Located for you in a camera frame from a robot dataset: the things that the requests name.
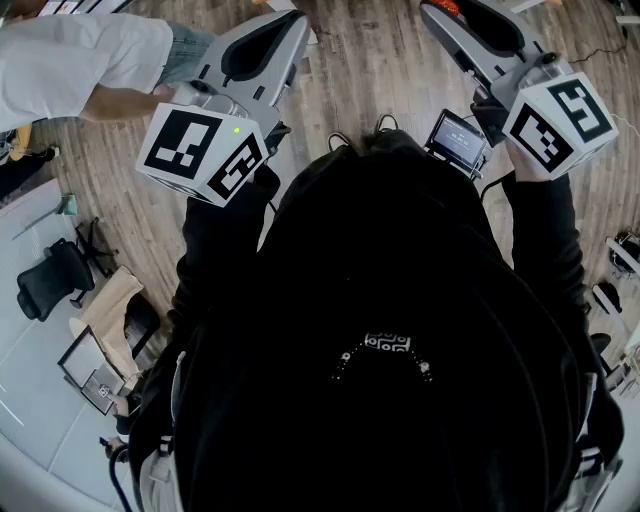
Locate black framed white board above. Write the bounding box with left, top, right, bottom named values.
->
left=57, top=324, right=129, bottom=416

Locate patterned bead necklace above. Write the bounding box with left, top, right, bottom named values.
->
left=332, top=331, right=435, bottom=384

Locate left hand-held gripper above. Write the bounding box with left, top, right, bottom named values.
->
left=135, top=9, right=310, bottom=207

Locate person's left forearm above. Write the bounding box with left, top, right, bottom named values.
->
left=169, top=167, right=281, bottom=321

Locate person's right forearm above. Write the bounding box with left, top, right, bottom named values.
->
left=501, top=139, right=589, bottom=316

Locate person's black jacket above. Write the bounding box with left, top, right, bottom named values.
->
left=127, top=127, right=626, bottom=512

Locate black chair star base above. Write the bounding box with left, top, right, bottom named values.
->
left=74, top=217, right=120, bottom=279

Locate black bag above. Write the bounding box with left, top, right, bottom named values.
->
left=593, top=282, right=624, bottom=316
left=608, top=230, right=640, bottom=275

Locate black office chair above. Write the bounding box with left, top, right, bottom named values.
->
left=16, top=237, right=96, bottom=323

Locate black floor cable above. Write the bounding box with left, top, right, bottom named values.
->
left=569, top=33, right=632, bottom=66

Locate small black display monitor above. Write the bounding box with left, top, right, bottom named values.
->
left=423, top=108, right=490, bottom=179

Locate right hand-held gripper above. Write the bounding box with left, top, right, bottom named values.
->
left=419, top=0, right=620, bottom=180

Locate grey backpack strap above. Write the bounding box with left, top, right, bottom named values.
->
left=138, top=349, right=192, bottom=512
left=574, top=374, right=624, bottom=512

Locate black monitor cable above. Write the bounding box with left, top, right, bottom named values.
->
left=479, top=171, right=516, bottom=201

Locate thick black cable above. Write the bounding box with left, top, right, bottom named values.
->
left=108, top=443, right=139, bottom=512

